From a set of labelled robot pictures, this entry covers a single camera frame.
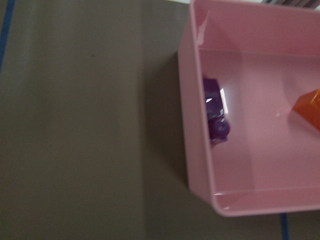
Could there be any pink plastic box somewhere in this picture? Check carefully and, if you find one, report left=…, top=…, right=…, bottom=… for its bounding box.
left=178, top=0, right=320, bottom=217

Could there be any orange toy block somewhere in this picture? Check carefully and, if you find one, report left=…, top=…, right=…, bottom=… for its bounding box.
left=288, top=88, right=320, bottom=132

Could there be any purple toy block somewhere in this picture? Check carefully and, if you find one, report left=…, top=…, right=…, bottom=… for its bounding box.
left=202, top=78, right=231, bottom=143

